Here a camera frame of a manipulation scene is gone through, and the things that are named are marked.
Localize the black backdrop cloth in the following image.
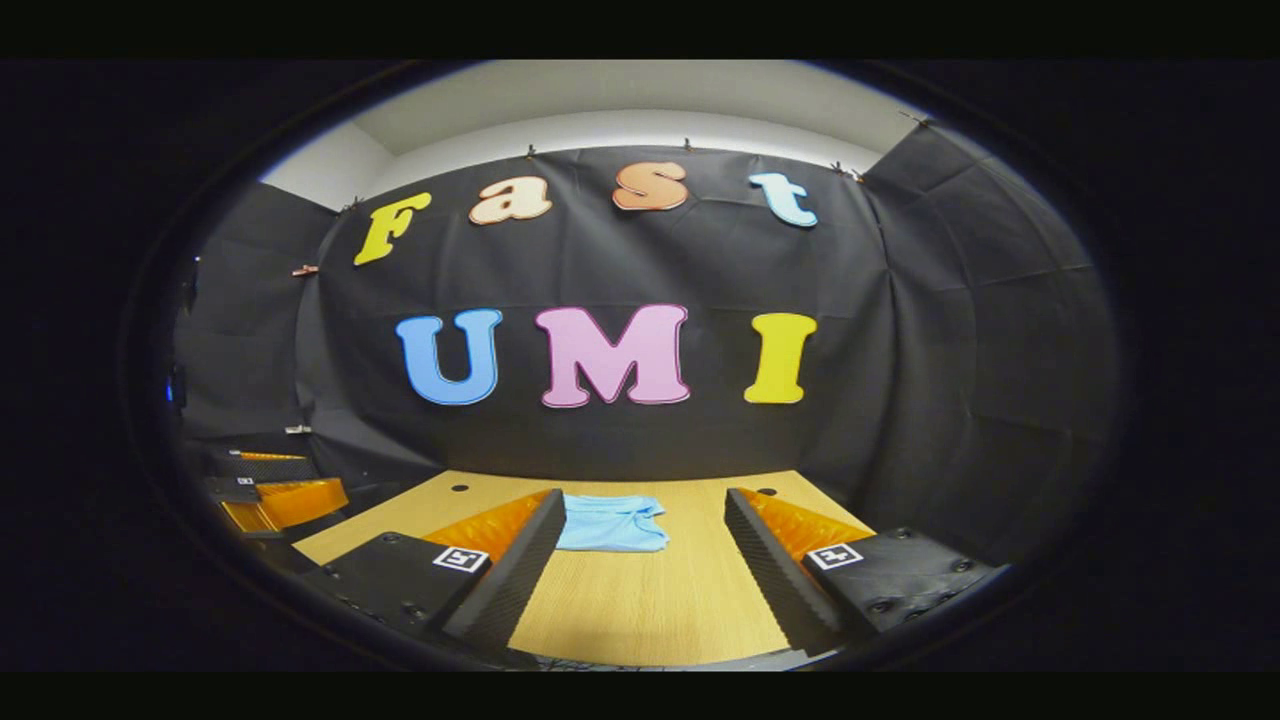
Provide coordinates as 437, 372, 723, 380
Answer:
165, 120, 1121, 571

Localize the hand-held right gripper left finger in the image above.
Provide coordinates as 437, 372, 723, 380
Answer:
300, 488, 567, 661

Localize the light blue T-shirt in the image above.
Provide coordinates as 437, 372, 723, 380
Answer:
555, 494, 671, 553

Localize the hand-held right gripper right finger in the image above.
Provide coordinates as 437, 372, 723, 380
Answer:
722, 487, 1006, 656

